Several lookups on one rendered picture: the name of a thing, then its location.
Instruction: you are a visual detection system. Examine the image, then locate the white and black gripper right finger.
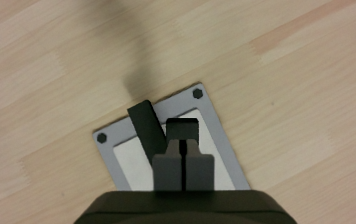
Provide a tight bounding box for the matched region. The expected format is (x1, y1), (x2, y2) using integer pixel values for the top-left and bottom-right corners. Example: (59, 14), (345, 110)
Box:
(183, 139), (215, 190)

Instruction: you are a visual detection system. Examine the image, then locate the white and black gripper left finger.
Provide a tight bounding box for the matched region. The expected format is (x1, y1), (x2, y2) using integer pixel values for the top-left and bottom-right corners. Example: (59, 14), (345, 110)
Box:
(152, 139), (183, 191)

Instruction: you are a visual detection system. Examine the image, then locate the grey metal mounting plate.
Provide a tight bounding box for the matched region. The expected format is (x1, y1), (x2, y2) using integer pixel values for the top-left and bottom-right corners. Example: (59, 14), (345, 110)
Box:
(92, 83), (250, 191)

